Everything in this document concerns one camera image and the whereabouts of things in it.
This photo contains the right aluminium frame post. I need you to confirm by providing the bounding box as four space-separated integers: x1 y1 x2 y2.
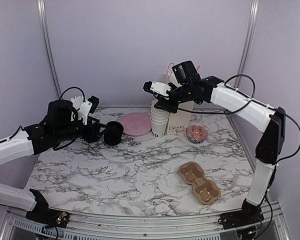
237 0 259 74

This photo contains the brown cardboard cup carrier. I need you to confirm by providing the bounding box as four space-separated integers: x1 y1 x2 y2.
178 161 221 205

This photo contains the paper takeout bag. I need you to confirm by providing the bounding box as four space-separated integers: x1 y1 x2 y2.
165 62 192 136

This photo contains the stack of black lids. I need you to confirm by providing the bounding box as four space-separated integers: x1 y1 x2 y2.
104 121 124 146

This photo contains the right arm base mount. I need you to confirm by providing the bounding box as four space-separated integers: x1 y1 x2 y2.
218 199 264 230

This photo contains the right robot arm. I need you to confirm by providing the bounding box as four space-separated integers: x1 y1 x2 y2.
149 76 285 224

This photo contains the aluminium front rail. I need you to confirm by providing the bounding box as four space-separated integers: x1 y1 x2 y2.
0 201 291 240

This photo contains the black cup with straws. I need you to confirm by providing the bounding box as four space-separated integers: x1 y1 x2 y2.
70 96 85 110

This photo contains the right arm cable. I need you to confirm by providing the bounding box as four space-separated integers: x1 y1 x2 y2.
177 74 300 163

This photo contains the pink plate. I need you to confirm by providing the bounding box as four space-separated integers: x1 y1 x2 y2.
119 112 151 137

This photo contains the red patterned small bowl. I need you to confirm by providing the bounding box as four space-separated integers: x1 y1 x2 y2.
186 125 208 144

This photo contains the stack of white paper cups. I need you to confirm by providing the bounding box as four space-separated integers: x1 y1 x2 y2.
150 100 169 138

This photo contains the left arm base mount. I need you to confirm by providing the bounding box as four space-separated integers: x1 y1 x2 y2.
26 188 69 228

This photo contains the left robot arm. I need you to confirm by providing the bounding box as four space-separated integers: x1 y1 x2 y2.
0 96 110 166

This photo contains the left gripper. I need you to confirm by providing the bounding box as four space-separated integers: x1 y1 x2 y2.
55 115 110 143

